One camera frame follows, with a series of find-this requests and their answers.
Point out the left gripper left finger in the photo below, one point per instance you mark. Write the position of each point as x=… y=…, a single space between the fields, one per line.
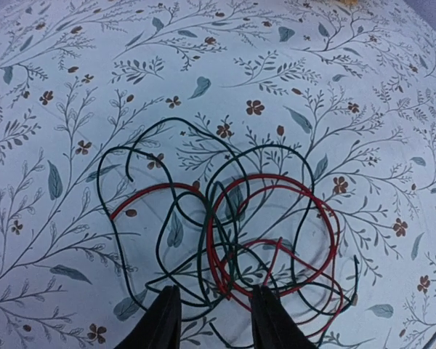
x=160 y=326

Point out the yellow three-compartment bin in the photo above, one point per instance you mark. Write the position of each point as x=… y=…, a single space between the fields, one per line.
x=348 y=3

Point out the floral table mat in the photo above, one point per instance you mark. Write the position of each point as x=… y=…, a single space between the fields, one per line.
x=216 y=145

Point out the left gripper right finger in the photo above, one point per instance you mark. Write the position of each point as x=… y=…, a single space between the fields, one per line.
x=272 y=327

